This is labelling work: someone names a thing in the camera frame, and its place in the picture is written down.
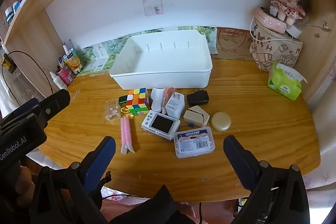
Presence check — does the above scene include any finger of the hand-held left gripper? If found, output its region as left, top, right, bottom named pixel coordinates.
left=5, top=97, right=40, bottom=122
left=37, top=89, right=71, bottom=125

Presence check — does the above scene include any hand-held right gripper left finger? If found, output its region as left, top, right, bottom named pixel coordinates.
left=30, top=136, right=116, bottom=224

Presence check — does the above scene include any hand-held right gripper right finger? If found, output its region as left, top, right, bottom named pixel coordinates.
left=223, top=135, right=309, bottom=224

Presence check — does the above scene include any pink hair roller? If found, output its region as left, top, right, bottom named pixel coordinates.
left=120, top=117, right=135, bottom=155

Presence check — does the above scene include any round gold compact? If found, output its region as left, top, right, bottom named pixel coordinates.
left=211, top=112, right=232, bottom=132

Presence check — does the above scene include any clear box with blue label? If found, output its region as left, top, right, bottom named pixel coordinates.
left=174, top=126, right=216, bottom=159

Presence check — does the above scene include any clear bag of white pieces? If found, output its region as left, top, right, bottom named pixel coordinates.
left=104, top=98, right=122, bottom=123

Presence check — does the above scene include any beige slotted box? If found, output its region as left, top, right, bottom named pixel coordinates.
left=183, top=105, right=210, bottom=128

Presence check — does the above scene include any multicolour puzzle cube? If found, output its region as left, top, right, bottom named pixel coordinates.
left=125, top=87, right=153, bottom=116

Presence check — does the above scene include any white handheld game console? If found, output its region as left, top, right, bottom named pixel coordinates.
left=141, top=111, right=195, bottom=141

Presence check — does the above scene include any small black case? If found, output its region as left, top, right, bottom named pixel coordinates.
left=186, top=90, right=210, bottom=107

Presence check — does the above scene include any white charger plug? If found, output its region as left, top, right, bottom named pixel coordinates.
left=165, top=92, right=185, bottom=120

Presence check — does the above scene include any pink oval case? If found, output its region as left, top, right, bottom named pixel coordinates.
left=151, top=87, right=177, bottom=114

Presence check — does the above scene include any white plastic storage bin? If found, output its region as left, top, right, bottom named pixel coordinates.
left=109, top=29, right=213, bottom=90

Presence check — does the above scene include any person's left hand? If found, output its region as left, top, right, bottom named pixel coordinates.
left=12, top=165, right=36, bottom=207

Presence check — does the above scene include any white spray bottle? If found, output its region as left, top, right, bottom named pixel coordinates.
left=50, top=71, right=68, bottom=90

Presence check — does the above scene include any white lace curtain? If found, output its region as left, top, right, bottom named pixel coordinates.
left=0, top=74, right=21, bottom=119

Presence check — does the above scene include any pink can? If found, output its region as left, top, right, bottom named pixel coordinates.
left=57, top=68, right=76, bottom=86

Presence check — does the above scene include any white carton box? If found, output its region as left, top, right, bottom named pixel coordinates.
left=88, top=43, right=109, bottom=73

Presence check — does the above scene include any dark cloth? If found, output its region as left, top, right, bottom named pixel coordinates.
left=109, top=185, right=200, bottom=224

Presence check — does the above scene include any wooden desk hutch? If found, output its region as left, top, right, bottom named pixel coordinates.
left=0, top=0, right=336, bottom=109

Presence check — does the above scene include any green grape patterned paper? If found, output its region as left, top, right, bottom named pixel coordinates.
left=76, top=26, right=217, bottom=76

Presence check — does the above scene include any pink floral fabric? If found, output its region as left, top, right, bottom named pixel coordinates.
left=302, top=98, right=336, bottom=214

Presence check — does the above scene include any green tissue pack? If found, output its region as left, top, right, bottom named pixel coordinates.
left=267, top=61, right=307, bottom=102

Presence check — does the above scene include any printed fabric bag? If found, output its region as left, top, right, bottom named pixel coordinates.
left=249, top=22, right=303, bottom=72

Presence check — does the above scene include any brown cardboard with drawing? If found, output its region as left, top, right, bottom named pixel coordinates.
left=211, top=27, right=254, bottom=59

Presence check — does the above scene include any pink note paper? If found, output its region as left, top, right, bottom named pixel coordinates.
left=142, top=0, right=164, bottom=16

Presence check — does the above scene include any white power adapter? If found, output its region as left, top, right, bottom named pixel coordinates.
left=286, top=25, right=303, bottom=39

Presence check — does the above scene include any pink round box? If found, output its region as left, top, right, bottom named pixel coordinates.
left=255, top=7, right=288, bottom=35

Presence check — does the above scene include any thin black cable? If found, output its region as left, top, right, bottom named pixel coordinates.
left=98, top=171, right=147, bottom=201

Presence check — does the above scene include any pink case with cable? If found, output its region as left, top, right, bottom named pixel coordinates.
left=249, top=6, right=294, bottom=42

